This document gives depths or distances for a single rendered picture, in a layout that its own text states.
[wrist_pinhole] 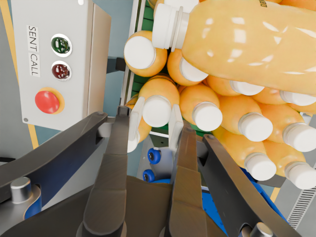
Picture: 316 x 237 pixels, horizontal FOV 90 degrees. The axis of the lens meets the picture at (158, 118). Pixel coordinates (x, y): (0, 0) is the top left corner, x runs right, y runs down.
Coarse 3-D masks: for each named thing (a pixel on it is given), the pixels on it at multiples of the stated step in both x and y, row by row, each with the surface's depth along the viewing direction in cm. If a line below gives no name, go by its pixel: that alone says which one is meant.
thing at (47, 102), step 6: (36, 96) 24; (42, 96) 23; (48, 96) 23; (54, 96) 24; (36, 102) 24; (42, 102) 24; (48, 102) 24; (54, 102) 24; (42, 108) 24; (48, 108) 24; (54, 108) 24
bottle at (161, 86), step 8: (160, 72) 39; (152, 80) 26; (160, 80) 26; (168, 80) 27; (144, 88) 25; (152, 88) 24; (160, 88) 24; (168, 88) 24; (176, 88) 27; (144, 96) 24; (152, 96) 22; (160, 96) 22; (168, 96) 23; (176, 96) 25; (144, 104) 22
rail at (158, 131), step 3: (153, 129) 41; (156, 129) 41; (159, 129) 41; (162, 129) 42; (150, 132) 39; (153, 132) 39; (156, 132) 39; (159, 132) 40; (162, 132) 40; (165, 132) 41; (168, 132) 41; (159, 135) 40; (162, 135) 40; (165, 135) 40; (168, 135) 40
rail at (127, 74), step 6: (138, 0) 30; (138, 6) 31; (138, 12) 32; (132, 18) 31; (138, 18) 33; (132, 24) 31; (132, 30) 32; (126, 66) 34; (126, 72) 35; (126, 78) 35; (126, 84) 36; (126, 90) 37; (126, 96) 39
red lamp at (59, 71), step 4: (56, 64) 22; (60, 64) 22; (52, 68) 22; (56, 68) 22; (60, 68) 22; (64, 68) 22; (52, 72) 22; (56, 72) 22; (60, 72) 22; (64, 72) 22; (68, 72) 23; (56, 76) 22; (60, 76) 22; (64, 76) 23
